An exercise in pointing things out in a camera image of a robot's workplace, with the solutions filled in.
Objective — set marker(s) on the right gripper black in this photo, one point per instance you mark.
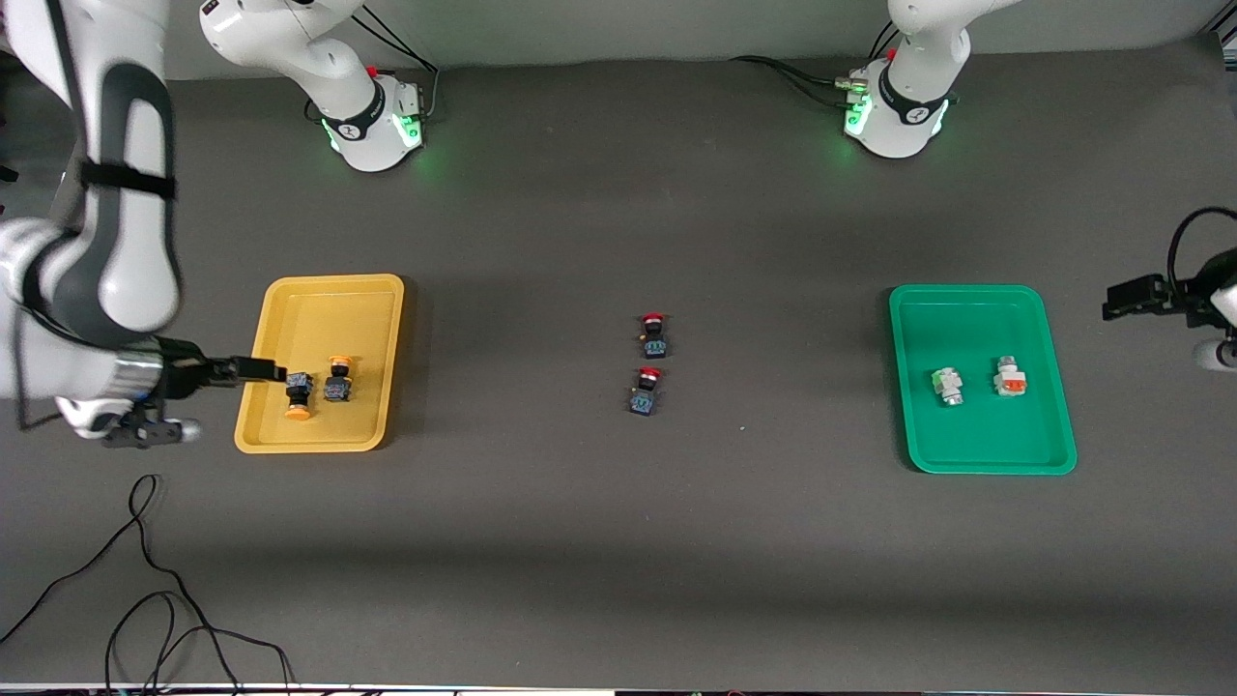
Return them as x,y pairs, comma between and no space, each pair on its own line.
181,374

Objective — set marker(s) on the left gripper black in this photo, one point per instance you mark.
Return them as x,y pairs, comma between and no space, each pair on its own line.
1191,296

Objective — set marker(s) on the yellow mushroom push button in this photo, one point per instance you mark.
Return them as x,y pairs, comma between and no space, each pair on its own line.
337,387
298,391

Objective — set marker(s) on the white orange switch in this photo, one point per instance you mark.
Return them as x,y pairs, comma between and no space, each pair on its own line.
1010,377

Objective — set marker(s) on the green push button silver body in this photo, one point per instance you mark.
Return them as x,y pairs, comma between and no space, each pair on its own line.
947,386

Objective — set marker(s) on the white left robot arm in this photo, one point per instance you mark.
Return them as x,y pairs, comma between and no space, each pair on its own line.
899,106

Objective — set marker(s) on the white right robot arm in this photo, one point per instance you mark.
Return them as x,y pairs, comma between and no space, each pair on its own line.
126,261

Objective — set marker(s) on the yellow plastic tray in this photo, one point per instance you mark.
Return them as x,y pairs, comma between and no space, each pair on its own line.
329,319

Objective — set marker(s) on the green plastic tray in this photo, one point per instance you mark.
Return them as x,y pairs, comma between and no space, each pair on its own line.
976,445

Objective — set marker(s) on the red mushroom push button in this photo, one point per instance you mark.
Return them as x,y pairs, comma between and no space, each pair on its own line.
646,391
654,336

